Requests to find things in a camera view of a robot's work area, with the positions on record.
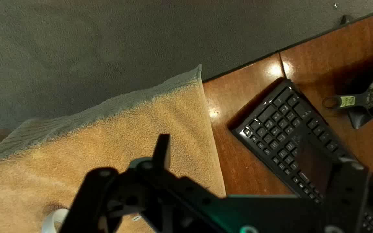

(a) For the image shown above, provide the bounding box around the black measuring cup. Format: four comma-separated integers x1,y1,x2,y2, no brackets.
322,70,373,131

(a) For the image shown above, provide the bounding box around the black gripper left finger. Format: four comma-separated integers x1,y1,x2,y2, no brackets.
58,133,228,233

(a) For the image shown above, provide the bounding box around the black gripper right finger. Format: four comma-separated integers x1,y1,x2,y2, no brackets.
324,159,373,233

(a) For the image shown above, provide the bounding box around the tan terry towel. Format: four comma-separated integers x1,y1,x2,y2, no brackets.
0,63,228,233

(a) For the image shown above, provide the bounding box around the black computer keyboard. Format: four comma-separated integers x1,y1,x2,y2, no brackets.
229,79,373,233

